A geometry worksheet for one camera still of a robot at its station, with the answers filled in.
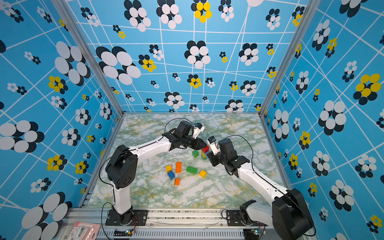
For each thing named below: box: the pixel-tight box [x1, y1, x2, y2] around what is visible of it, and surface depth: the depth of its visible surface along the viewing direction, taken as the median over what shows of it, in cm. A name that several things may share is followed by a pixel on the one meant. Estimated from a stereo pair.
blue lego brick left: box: [167, 170, 176, 180], surface depth 88 cm
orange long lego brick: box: [175, 161, 182, 173], surface depth 92 cm
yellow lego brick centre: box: [199, 169, 208, 178], surface depth 89 cm
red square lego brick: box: [202, 145, 210, 153], surface depth 88 cm
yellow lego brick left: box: [165, 165, 173, 174], surface depth 89 cm
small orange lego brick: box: [174, 178, 181, 186], surface depth 86 cm
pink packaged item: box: [68, 222, 101, 240], surface depth 71 cm
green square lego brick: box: [192, 150, 199, 158], surface depth 96 cm
